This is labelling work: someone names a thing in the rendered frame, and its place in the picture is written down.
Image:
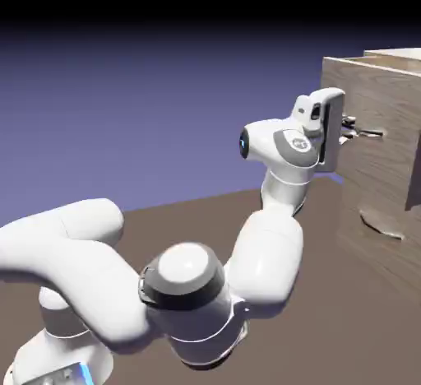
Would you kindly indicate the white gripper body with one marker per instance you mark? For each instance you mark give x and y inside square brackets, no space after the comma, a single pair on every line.
[334,128]

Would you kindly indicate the light wood cabinet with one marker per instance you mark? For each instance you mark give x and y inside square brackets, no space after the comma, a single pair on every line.
[394,54]

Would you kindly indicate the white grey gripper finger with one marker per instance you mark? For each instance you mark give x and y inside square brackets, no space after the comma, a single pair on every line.
[348,121]
[347,137]

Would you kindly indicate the light wood drawer front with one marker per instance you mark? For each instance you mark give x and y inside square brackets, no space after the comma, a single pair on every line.
[378,95]
[371,260]

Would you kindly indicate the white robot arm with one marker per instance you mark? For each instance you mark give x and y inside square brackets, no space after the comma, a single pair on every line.
[263,253]

